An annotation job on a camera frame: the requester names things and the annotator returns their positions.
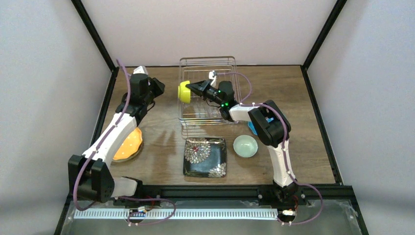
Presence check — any orange polka dot plate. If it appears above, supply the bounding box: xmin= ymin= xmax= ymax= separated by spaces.
xmin=113 ymin=127 xmax=143 ymax=162

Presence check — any black floral square plate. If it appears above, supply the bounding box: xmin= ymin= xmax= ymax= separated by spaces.
xmin=183 ymin=137 xmax=227 ymax=178

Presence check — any metal wire dish rack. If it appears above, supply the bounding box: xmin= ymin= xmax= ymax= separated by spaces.
xmin=178 ymin=56 xmax=241 ymax=126

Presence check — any yellow green bowl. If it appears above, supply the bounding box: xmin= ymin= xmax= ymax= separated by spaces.
xmin=178 ymin=80 xmax=191 ymax=104

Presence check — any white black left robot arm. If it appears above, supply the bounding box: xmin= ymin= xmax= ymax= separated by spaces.
xmin=68 ymin=73 xmax=165 ymax=203

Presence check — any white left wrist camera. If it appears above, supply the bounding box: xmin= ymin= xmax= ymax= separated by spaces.
xmin=133 ymin=66 xmax=149 ymax=75

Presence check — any pale green glass bowl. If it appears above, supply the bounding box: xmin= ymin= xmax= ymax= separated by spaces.
xmin=233 ymin=135 xmax=258 ymax=158

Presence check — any black aluminium frame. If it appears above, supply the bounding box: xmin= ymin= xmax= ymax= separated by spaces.
xmin=68 ymin=0 xmax=368 ymax=235

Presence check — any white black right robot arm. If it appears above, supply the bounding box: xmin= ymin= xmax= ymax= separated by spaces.
xmin=184 ymin=80 xmax=298 ymax=201

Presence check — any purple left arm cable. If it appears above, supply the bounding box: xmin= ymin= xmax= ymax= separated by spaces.
xmin=72 ymin=58 xmax=177 ymax=227

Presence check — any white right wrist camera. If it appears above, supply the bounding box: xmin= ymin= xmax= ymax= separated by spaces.
xmin=208 ymin=70 xmax=217 ymax=87

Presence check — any white slotted cable duct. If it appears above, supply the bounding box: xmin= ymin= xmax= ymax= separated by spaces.
xmin=72 ymin=208 xmax=278 ymax=220

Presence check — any blue polka dot plate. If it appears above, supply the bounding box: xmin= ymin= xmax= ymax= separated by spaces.
xmin=248 ymin=117 xmax=274 ymax=136

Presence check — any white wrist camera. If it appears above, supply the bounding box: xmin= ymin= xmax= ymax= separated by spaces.
xmin=133 ymin=66 xmax=149 ymax=75
xmin=208 ymin=70 xmax=217 ymax=87

